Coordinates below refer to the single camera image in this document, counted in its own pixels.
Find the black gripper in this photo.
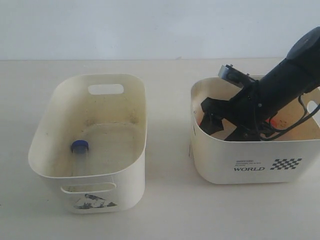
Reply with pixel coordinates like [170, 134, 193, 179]
[199, 82, 270, 142]

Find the orange-capped clear tube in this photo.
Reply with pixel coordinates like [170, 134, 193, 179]
[265, 117, 277, 128]

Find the cream plastic bin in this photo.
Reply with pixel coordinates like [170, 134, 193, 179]
[190, 77, 320, 185]
[28, 73, 148, 214]

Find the blue-capped clear tube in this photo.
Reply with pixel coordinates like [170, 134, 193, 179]
[70, 139, 89, 177]

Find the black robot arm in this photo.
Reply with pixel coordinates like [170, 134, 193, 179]
[199, 26, 320, 142]

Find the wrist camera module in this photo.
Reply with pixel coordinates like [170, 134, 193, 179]
[218, 64, 255, 89]

